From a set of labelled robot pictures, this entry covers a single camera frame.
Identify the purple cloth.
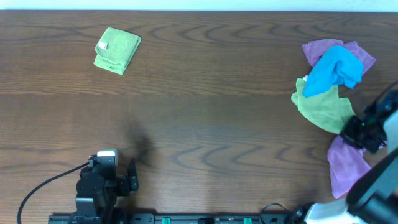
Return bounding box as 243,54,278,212
302,39,376,73
327,136,371,199

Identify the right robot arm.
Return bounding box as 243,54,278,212
304,112,397,224

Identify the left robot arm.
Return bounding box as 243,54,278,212
75,156,139,223

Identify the crumpled green cloth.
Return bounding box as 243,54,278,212
291,78,355,134

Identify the purple cloth under blue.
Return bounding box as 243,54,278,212
302,39,376,73

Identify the folded green cloth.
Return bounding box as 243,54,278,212
93,27,142,75

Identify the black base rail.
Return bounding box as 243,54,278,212
48,204,310,224

